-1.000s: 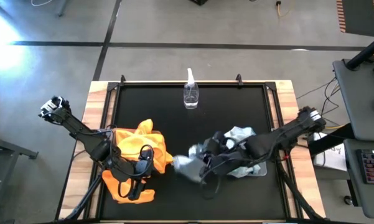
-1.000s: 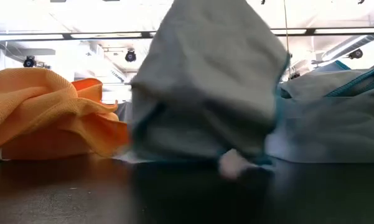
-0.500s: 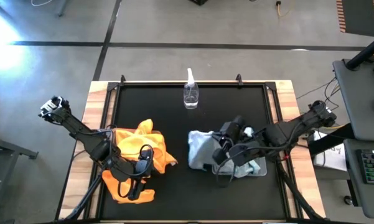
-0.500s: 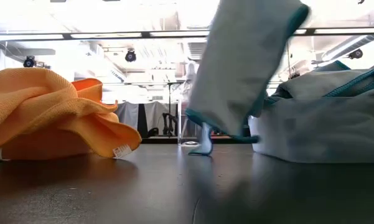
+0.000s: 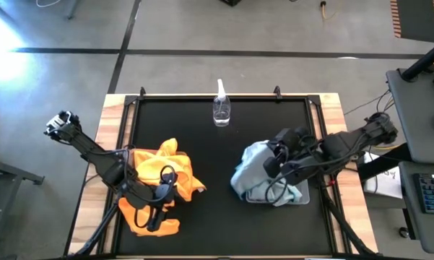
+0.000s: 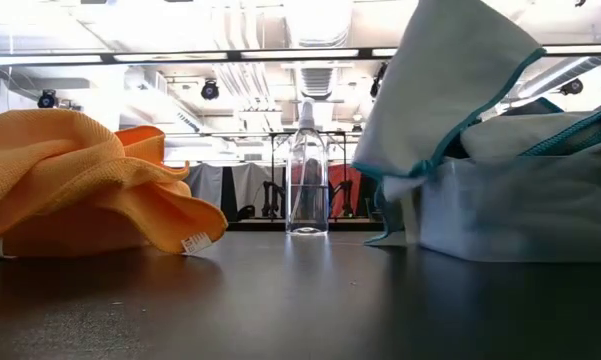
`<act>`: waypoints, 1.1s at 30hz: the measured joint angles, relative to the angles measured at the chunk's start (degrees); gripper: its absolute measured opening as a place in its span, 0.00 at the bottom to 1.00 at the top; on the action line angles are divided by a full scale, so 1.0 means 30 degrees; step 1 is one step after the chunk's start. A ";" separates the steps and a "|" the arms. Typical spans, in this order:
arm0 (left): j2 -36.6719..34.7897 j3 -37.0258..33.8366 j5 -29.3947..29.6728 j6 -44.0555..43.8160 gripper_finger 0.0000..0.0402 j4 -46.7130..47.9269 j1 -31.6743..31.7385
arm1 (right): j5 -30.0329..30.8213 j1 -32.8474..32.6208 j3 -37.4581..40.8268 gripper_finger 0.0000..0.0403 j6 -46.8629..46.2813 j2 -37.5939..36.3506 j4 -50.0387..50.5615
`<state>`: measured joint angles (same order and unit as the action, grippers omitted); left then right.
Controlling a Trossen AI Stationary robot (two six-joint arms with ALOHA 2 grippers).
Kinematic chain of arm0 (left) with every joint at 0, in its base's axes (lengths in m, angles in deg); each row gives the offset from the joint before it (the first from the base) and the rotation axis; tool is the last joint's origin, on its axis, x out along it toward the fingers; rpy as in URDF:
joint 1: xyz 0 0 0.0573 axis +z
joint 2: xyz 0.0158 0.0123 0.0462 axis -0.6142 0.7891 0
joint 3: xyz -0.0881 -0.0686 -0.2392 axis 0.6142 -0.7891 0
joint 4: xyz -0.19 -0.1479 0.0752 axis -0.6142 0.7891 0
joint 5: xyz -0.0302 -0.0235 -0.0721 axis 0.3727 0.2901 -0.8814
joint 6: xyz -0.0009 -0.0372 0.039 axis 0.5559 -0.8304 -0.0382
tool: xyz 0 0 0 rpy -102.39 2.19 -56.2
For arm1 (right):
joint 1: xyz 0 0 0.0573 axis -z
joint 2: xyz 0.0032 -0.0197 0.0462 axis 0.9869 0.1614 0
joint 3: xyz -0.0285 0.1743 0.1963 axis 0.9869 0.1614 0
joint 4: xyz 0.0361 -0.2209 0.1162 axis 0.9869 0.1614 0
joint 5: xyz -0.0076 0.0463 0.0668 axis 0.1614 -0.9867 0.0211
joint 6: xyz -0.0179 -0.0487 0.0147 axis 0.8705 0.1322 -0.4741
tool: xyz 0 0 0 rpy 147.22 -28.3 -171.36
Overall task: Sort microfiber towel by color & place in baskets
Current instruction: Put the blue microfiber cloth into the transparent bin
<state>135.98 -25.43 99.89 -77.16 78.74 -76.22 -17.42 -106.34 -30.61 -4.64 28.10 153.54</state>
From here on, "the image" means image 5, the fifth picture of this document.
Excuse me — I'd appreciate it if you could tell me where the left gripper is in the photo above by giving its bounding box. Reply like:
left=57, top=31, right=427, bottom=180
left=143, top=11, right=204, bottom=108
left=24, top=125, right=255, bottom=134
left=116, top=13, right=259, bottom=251
left=126, top=179, right=176, bottom=233

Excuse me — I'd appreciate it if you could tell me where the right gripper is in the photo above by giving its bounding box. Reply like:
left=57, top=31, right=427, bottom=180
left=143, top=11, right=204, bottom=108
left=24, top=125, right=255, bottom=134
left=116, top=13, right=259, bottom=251
left=263, top=126, right=314, bottom=186

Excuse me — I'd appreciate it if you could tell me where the clear plastic tray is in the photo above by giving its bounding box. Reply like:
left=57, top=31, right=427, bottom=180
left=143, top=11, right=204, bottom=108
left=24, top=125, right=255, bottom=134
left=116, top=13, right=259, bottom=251
left=245, top=178, right=311, bottom=206

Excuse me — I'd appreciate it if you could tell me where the clear spray bottle white nozzle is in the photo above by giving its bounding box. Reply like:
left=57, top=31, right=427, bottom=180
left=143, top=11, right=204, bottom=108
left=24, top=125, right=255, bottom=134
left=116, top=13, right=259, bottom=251
left=212, top=78, right=232, bottom=128

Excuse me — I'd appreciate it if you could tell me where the white paper sheet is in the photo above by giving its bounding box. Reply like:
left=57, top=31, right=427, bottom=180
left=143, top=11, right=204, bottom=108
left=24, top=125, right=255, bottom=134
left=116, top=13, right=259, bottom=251
left=363, top=151, right=404, bottom=199

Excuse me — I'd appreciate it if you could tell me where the grey workstation desk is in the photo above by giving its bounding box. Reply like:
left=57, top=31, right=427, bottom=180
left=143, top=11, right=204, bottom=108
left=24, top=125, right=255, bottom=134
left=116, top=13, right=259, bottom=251
left=385, top=68, right=434, bottom=254

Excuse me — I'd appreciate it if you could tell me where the black backlit keyboard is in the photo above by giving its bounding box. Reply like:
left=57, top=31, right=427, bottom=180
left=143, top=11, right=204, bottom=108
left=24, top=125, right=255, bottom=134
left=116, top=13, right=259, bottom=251
left=413, top=172, right=434, bottom=215

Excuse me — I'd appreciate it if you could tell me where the grey side table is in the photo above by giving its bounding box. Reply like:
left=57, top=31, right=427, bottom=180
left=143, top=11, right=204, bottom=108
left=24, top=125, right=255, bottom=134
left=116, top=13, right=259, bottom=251
left=0, top=155, right=45, bottom=260

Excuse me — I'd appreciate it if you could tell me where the black round pole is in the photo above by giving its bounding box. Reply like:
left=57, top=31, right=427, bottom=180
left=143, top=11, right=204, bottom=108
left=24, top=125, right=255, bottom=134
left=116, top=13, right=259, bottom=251
left=400, top=38, right=434, bottom=82

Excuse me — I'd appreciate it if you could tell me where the black orange-striped floor mat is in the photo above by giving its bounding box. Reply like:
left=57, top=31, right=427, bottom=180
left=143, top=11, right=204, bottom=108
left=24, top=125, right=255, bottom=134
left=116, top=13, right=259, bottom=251
left=389, top=0, right=434, bottom=43

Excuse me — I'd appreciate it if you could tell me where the grey metal leg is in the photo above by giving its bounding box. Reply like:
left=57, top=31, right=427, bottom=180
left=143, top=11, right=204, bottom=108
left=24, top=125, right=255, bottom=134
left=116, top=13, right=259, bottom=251
left=66, top=0, right=81, bottom=20

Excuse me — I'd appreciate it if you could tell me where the black floor cable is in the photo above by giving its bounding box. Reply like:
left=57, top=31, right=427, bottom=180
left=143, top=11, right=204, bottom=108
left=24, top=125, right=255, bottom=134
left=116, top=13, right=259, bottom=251
left=342, top=88, right=396, bottom=122

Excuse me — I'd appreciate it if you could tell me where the black aluminium table frame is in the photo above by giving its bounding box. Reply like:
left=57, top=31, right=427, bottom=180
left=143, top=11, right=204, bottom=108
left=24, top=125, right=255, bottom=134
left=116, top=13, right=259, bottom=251
left=63, top=85, right=380, bottom=260

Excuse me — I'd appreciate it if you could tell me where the yellow cable with black plug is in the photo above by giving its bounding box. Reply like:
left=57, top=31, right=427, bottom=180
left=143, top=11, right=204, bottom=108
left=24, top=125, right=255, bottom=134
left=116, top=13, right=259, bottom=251
left=319, top=0, right=346, bottom=21

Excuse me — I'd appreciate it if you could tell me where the white floor cable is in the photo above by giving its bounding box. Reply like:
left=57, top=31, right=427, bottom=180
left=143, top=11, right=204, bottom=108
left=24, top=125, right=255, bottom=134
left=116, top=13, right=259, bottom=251
left=35, top=0, right=64, bottom=8

